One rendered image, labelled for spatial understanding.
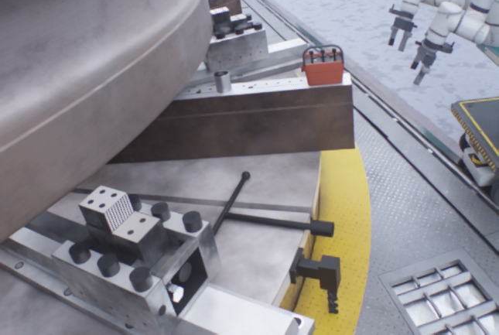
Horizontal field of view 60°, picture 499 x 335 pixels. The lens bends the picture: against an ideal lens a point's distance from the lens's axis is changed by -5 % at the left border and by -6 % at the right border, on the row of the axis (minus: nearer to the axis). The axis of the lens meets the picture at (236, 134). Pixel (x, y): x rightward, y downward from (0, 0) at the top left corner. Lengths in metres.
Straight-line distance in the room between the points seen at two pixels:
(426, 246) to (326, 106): 0.84
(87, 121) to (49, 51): 0.27
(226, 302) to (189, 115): 1.16
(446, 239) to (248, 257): 1.01
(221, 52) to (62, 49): 1.71
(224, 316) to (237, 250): 0.47
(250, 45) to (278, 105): 1.02
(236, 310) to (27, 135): 0.85
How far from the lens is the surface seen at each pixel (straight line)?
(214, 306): 1.57
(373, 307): 2.10
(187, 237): 1.52
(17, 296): 2.18
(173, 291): 1.50
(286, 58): 3.45
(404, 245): 2.35
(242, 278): 1.83
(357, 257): 2.29
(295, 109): 2.32
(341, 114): 2.33
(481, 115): 2.76
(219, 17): 3.26
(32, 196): 1.51
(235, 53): 3.23
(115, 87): 1.66
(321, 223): 1.93
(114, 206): 1.49
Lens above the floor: 1.66
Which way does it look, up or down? 30 degrees down
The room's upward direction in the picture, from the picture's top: 11 degrees counter-clockwise
